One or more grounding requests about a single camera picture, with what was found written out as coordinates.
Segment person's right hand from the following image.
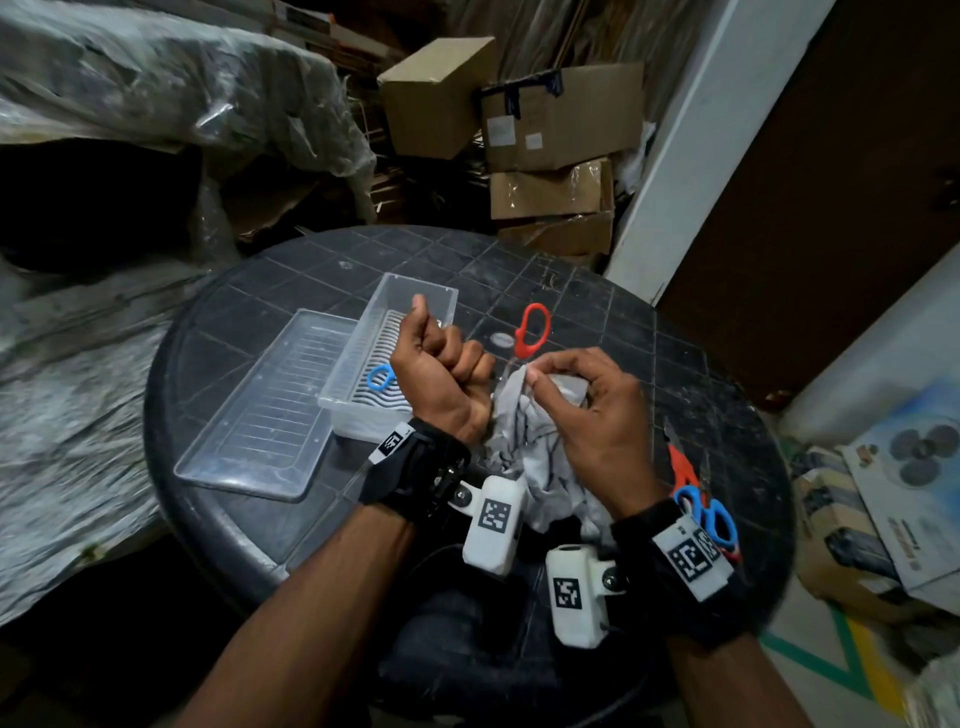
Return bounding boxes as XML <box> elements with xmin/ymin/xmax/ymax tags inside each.
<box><xmin>522</xmin><ymin>347</ymin><xmax>670</xmax><ymax>522</ymax></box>

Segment person's left hand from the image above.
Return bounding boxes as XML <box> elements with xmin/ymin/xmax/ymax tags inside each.
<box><xmin>388</xmin><ymin>294</ymin><xmax>498</xmax><ymax>447</ymax></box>

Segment white cloth with black print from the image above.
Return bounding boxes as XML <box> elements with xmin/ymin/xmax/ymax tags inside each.
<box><xmin>483</xmin><ymin>366</ymin><xmax>620</xmax><ymax>543</ymax></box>

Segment red handled scissors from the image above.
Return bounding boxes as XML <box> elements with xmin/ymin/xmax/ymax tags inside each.
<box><xmin>512</xmin><ymin>303</ymin><xmax>553</xmax><ymax>370</ymax></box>

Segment person's left forearm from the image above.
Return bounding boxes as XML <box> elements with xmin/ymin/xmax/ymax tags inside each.
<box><xmin>174</xmin><ymin>501</ymin><xmax>417</xmax><ymax>728</ymax></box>

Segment person's right forearm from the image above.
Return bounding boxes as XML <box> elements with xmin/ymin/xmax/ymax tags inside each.
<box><xmin>663</xmin><ymin>628</ymin><xmax>815</xmax><ymax>728</ymax></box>

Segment clear plastic slotted tray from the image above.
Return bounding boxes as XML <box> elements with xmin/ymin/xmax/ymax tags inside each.
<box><xmin>318</xmin><ymin>272</ymin><xmax>460</xmax><ymax>444</ymax></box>

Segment white left wrist marker tag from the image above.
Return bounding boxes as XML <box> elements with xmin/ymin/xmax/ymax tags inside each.
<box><xmin>366</xmin><ymin>422</ymin><xmax>416</xmax><ymax>467</ymax></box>

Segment white wrist marker tag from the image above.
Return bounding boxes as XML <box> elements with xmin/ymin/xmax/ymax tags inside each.
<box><xmin>366</xmin><ymin>422</ymin><xmax>416</xmax><ymax>467</ymax></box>
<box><xmin>651</xmin><ymin>513</ymin><xmax>735</xmax><ymax>604</ymax></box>

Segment red and blue scissors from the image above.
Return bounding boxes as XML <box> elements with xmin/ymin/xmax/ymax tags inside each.
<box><xmin>662</xmin><ymin>418</ymin><xmax>744</xmax><ymax>565</ymax></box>

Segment flat crushed cardboard box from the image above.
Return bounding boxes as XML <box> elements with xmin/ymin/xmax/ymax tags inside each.
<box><xmin>498</xmin><ymin>210</ymin><xmax>617</xmax><ymax>258</ymax></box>

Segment cardboard box with clear tape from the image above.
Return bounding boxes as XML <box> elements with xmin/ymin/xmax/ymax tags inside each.
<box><xmin>489</xmin><ymin>157</ymin><xmax>617</xmax><ymax>221</ymax></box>

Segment clear plastic lid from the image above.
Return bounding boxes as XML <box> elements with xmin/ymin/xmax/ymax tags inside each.
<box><xmin>174</xmin><ymin>308</ymin><xmax>361</xmax><ymax>504</ymax></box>

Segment white right wrist marker tag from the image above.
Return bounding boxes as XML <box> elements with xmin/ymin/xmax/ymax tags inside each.
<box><xmin>651</xmin><ymin>513</ymin><xmax>735</xmax><ymax>604</ymax></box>

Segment plain brown cardboard box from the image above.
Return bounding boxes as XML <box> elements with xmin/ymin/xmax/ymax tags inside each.
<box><xmin>377</xmin><ymin>36</ymin><xmax>499</xmax><ymax>161</ymax></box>

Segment cardboard box with black tape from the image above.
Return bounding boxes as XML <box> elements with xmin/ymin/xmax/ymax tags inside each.
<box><xmin>480</xmin><ymin>61</ymin><xmax>647</xmax><ymax>174</ymax></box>

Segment printed brown cardboard box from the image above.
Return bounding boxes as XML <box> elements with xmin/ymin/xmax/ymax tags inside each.
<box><xmin>789</xmin><ymin>445</ymin><xmax>927</xmax><ymax>625</ymax></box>

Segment dark brown door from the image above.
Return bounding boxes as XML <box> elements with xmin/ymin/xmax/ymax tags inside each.
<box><xmin>654</xmin><ymin>0</ymin><xmax>960</xmax><ymax>412</ymax></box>

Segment plastic sheet covered pile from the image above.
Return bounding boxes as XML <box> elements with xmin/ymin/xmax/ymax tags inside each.
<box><xmin>0</xmin><ymin>0</ymin><xmax>378</xmax><ymax>222</ymax></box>

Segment fan picture carton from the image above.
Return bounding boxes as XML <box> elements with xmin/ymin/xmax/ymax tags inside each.
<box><xmin>838</xmin><ymin>381</ymin><xmax>960</xmax><ymax>595</ymax></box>

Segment plastic sheet covered bundle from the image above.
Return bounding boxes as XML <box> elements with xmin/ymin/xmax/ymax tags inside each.
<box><xmin>0</xmin><ymin>255</ymin><xmax>215</xmax><ymax>627</ymax></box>

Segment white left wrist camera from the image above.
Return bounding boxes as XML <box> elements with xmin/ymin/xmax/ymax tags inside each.
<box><xmin>453</xmin><ymin>474</ymin><xmax>531</xmax><ymax>578</ymax></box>

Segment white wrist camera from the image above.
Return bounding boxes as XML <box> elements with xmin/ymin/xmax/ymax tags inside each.
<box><xmin>453</xmin><ymin>474</ymin><xmax>531</xmax><ymax>578</ymax></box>
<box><xmin>545</xmin><ymin>543</ymin><xmax>628</xmax><ymax>651</ymax></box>

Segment black left wrist strap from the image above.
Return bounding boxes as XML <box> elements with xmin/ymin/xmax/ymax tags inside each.
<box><xmin>358</xmin><ymin>417</ymin><xmax>474</xmax><ymax>526</ymax></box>

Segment black wrist strap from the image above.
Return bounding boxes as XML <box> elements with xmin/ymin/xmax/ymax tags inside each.
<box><xmin>609</xmin><ymin>498</ymin><xmax>753</xmax><ymax>651</ymax></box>
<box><xmin>358</xmin><ymin>417</ymin><xmax>474</xmax><ymax>526</ymax></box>

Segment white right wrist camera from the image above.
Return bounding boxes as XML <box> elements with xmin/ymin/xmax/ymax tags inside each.
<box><xmin>545</xmin><ymin>543</ymin><xmax>628</xmax><ymax>651</ymax></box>

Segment black right wrist strap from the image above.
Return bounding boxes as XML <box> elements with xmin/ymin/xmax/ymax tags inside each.
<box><xmin>609</xmin><ymin>498</ymin><xmax>753</xmax><ymax>651</ymax></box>

